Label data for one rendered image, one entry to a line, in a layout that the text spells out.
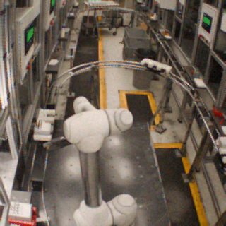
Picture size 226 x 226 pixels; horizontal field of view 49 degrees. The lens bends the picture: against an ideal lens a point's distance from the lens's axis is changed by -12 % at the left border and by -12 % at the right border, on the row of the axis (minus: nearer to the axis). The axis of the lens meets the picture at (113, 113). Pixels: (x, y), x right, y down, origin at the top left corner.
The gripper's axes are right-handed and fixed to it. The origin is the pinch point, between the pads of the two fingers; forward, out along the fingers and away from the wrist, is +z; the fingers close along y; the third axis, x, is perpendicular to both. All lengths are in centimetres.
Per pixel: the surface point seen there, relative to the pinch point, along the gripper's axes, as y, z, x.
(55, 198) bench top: -5.2, 7.4, 37.5
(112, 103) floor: -195, -34, -114
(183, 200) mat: -121, -82, 61
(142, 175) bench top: -39, -53, 32
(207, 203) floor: -128, -107, 76
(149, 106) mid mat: -209, -83, -96
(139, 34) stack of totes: -261, -122, -274
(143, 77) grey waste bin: -213, -90, -148
